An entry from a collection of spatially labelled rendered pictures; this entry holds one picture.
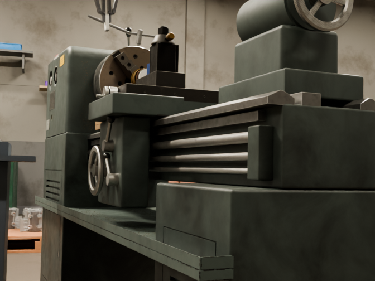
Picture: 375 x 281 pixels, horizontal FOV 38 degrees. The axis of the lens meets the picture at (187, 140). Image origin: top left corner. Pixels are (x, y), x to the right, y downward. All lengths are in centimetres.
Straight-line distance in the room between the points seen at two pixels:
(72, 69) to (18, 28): 648
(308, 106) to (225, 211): 26
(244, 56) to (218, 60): 801
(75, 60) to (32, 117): 625
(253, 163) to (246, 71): 31
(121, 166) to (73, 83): 94
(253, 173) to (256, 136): 7
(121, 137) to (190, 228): 51
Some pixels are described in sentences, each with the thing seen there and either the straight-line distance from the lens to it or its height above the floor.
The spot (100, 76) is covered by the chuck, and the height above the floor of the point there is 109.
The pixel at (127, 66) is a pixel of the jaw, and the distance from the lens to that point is 229.
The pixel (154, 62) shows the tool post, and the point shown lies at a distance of 179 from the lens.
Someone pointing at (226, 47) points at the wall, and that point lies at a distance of 941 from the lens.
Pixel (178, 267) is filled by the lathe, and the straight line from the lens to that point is 105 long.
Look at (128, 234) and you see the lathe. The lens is 136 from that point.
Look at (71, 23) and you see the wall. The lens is 896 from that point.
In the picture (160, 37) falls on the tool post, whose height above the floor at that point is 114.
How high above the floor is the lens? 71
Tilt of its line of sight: 3 degrees up
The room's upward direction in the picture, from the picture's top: 1 degrees clockwise
